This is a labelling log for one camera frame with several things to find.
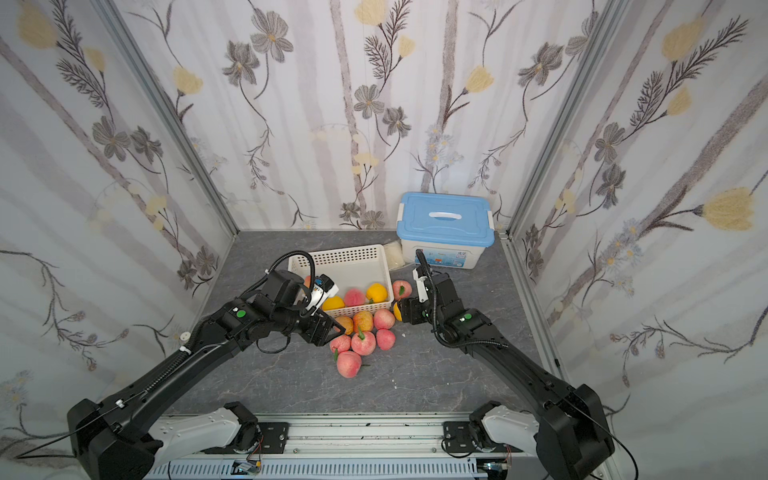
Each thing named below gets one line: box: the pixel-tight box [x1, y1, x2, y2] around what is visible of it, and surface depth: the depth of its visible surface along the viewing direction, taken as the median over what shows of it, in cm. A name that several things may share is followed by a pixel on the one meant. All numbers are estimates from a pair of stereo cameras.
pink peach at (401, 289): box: [392, 280, 413, 300], surface depth 100 cm
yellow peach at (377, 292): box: [366, 283, 388, 303], surface depth 99 cm
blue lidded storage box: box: [396, 192, 495, 269], surface depth 103 cm
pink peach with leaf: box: [351, 326, 377, 356], surface depth 87 cm
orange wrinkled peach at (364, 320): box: [353, 311, 373, 332], surface depth 92 cm
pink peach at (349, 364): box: [336, 351, 362, 379], surface depth 84 cm
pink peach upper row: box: [373, 308, 395, 330], surface depth 92 cm
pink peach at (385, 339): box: [376, 328, 396, 351], surface depth 88 cm
